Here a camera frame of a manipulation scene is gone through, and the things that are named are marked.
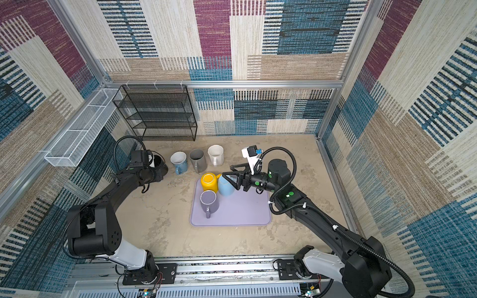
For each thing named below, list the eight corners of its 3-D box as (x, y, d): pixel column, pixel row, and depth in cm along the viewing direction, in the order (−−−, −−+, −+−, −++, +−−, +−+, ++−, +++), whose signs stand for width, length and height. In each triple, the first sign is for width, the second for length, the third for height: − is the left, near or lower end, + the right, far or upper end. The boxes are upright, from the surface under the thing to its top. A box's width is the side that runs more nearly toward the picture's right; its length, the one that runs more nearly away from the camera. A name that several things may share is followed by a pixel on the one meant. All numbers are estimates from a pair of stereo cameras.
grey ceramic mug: (191, 176, 104) (187, 165, 95) (194, 161, 110) (190, 149, 102) (205, 176, 104) (202, 164, 95) (207, 161, 110) (205, 149, 102)
